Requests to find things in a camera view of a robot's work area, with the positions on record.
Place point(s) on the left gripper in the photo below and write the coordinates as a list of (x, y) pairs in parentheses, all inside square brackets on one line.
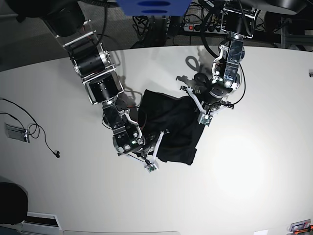
[(211, 97)]

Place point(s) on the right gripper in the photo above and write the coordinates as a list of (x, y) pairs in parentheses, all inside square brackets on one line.
[(150, 146)]

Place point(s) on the black T-shirt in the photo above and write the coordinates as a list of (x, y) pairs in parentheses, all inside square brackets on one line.
[(159, 112)]

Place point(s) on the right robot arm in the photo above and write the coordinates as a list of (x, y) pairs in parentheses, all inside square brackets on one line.
[(91, 61)]

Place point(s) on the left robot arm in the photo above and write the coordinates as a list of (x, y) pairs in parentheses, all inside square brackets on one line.
[(237, 18)]

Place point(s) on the blue plastic bin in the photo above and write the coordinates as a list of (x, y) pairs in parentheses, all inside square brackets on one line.
[(154, 7)]

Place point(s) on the silver table socket plate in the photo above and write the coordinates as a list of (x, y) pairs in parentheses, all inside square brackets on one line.
[(17, 133)]

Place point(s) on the small box with tools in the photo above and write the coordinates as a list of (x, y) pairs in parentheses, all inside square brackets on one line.
[(301, 227)]

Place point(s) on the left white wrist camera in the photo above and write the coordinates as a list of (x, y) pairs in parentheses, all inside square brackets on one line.
[(204, 119)]

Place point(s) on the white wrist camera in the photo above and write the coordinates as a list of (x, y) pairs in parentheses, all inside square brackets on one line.
[(151, 166), (204, 119)]

